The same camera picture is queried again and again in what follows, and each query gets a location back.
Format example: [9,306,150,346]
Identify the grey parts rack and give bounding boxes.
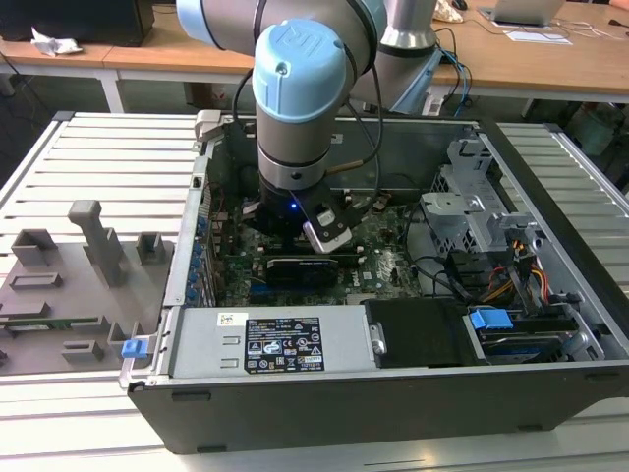
[0,199,179,378]

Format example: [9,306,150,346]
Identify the black graphics card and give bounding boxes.
[264,254,340,289]

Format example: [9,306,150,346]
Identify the RAM slot white clips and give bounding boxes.
[263,247,366,256]

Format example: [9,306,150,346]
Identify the cardboard box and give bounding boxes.
[185,82,232,108]

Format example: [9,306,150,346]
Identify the blue cable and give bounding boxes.
[441,46,476,107]

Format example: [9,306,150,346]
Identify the beige crumpled bag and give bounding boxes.
[434,0,466,25]

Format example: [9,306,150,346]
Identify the green storage bin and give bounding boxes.
[564,101,629,158]

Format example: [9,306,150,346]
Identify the blue case latch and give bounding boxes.
[121,338,147,361]

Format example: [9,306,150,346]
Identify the hard disk drive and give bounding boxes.
[479,333,566,366]

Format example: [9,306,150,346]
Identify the metal disk bay cage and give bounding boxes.
[420,137,546,257]

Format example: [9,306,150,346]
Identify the black computer box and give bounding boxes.
[0,0,156,48]

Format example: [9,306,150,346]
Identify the green RAM stick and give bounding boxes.
[0,317,102,329]

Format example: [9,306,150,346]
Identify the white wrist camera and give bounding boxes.
[302,208,356,256]

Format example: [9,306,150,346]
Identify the silver power supply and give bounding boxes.
[166,307,371,381]

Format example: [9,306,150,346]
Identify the black grey PC case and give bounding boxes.
[120,110,629,456]

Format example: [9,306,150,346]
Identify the black plastic shroud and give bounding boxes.
[363,297,490,370]

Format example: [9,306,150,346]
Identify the green motherboard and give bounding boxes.
[210,189,429,309]

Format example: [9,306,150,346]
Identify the crumpled white paper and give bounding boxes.
[29,27,85,58]

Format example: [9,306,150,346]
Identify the silver laptop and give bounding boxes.
[479,0,566,29]

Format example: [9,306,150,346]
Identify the yellow orange power wires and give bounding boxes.
[484,235,549,304]

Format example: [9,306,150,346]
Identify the white paper sheet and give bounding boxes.
[504,29,574,46]

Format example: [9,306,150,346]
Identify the black plastic bracket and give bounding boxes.
[444,249,497,302]

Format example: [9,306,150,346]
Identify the blue disk carrier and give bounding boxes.
[469,307,515,341]

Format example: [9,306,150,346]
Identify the long wooden desk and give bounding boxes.
[0,0,629,119]

